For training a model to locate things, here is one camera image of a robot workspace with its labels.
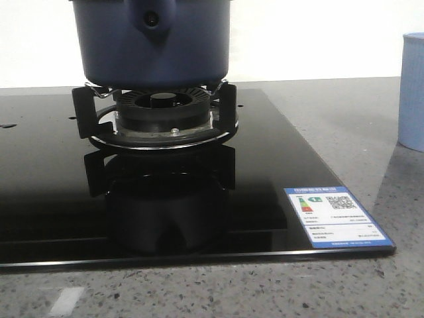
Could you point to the dark blue cooking pot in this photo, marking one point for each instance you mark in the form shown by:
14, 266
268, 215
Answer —
153, 44

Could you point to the black gas burner head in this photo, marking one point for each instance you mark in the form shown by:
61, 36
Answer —
160, 111

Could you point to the blue energy label sticker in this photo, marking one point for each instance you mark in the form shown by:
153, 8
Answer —
333, 218

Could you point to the black glass gas stove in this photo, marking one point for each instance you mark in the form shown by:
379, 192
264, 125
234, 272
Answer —
66, 204

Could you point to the light blue plastic cup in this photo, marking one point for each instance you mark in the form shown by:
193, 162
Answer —
410, 120

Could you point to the black pot support grate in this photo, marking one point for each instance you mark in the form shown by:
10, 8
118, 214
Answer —
96, 116

